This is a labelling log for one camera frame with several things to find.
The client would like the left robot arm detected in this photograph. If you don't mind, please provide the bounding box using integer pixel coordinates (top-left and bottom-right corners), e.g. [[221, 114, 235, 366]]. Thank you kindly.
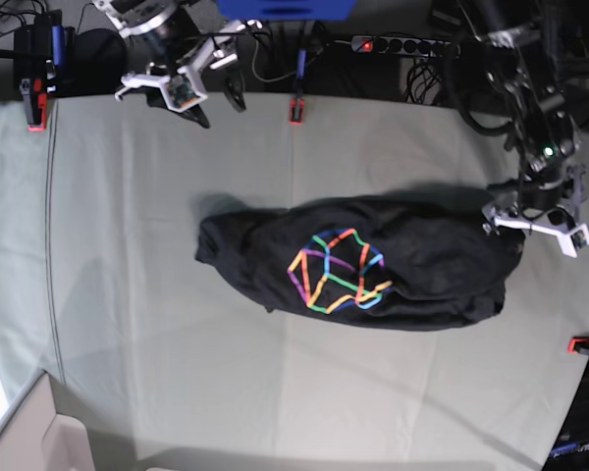
[[444, 1, 589, 258]]

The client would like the black power strip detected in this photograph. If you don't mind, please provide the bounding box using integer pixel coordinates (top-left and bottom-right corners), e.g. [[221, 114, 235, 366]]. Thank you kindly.
[[350, 35, 451, 59]]

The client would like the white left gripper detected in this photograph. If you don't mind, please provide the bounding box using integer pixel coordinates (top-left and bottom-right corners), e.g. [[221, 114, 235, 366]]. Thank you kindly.
[[481, 164, 589, 257]]

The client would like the red black clamp middle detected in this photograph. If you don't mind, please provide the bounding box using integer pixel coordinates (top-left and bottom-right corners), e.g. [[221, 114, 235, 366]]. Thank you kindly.
[[288, 97, 305, 126]]

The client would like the red black clamp left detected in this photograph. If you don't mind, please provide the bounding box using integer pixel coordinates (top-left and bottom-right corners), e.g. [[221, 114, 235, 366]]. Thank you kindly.
[[19, 78, 47, 131]]

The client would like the blue box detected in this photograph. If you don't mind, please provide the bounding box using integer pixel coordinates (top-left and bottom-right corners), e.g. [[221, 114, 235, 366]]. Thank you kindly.
[[216, 0, 356, 21]]

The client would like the black t-shirt with colourful print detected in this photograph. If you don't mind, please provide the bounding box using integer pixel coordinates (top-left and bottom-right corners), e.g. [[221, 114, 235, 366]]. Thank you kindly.
[[195, 197, 525, 332]]

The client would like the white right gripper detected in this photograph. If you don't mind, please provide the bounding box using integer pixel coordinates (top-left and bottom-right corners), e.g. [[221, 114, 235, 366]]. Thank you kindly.
[[115, 20, 263, 129]]

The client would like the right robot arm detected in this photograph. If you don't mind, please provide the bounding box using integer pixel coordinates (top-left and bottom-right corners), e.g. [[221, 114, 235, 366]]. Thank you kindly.
[[93, 1, 262, 129]]

